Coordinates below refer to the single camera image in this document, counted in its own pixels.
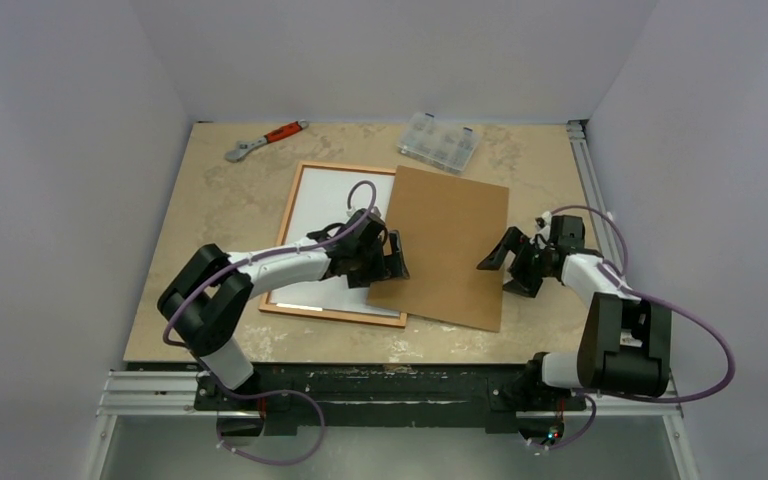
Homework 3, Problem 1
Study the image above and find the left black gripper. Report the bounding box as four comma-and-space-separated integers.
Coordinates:
349, 231, 408, 288

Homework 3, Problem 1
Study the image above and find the photo print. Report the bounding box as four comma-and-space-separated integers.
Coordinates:
265, 166, 402, 318

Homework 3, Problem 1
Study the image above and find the red handled adjustable wrench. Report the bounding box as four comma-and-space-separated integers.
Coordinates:
224, 120, 309, 163

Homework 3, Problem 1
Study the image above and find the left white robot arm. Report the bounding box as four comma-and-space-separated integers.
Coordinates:
157, 208, 409, 409

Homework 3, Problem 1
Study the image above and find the brown fibreboard backing board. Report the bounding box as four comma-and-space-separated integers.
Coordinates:
367, 166, 509, 332

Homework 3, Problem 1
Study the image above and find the clear plastic organizer box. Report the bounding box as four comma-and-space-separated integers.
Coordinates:
396, 112, 481, 175

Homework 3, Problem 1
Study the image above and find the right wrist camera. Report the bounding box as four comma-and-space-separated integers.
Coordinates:
534, 211, 553, 230

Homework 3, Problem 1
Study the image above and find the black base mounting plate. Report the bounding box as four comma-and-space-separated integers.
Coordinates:
194, 361, 586, 443

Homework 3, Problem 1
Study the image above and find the orange wooden picture frame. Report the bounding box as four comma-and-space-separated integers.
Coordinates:
258, 160, 409, 330

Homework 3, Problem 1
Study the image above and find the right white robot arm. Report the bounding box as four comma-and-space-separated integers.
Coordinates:
477, 214, 672, 407

